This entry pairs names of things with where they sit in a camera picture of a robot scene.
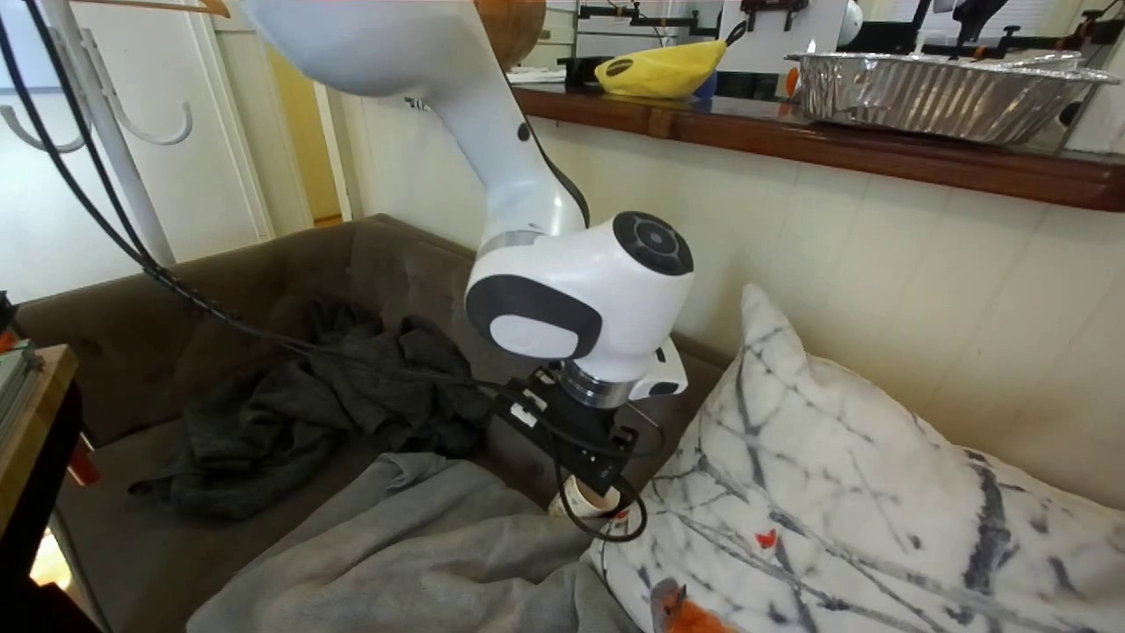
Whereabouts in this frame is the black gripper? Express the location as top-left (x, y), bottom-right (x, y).
top-left (545, 393), bottom-right (642, 499)

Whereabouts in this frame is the white confetti paper cup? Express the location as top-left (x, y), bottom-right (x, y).
top-left (558, 472), bottom-right (627, 529)

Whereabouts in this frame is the light grey fleece blanket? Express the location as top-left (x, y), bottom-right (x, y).
top-left (183, 449), bottom-right (642, 633)

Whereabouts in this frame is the white branch print pillow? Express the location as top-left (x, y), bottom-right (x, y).
top-left (584, 281), bottom-right (1125, 633)

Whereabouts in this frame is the dark grey crumpled garment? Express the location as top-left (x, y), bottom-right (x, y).
top-left (126, 301), bottom-right (519, 522)

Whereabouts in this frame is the round brown wooden bowl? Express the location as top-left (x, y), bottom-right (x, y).
top-left (472, 0), bottom-right (550, 73)

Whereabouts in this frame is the grey sofa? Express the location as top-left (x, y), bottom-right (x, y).
top-left (10, 210), bottom-right (739, 633)

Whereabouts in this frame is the white door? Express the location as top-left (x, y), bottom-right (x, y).
top-left (0, 0), bottom-right (282, 303)

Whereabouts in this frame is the aluminium foil tray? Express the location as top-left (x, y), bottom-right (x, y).
top-left (784, 49), bottom-right (1117, 153)

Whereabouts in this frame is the small red object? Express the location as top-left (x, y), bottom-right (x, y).
top-left (62, 431), bottom-right (106, 493)

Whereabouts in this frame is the wooden top robot table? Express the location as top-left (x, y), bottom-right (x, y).
top-left (0, 342), bottom-right (88, 633)

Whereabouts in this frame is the grey metal pole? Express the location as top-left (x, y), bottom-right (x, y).
top-left (37, 0), bottom-right (179, 270)

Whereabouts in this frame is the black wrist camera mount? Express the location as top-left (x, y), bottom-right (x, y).
top-left (498, 366), bottom-right (569, 442)

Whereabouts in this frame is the blue plastic handle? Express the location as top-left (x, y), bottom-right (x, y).
top-left (684, 73), bottom-right (719, 115)

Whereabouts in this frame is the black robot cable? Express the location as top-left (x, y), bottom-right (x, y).
top-left (0, 0), bottom-right (651, 547)

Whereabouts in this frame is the grey curved hose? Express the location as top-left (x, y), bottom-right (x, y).
top-left (0, 103), bottom-right (93, 158)

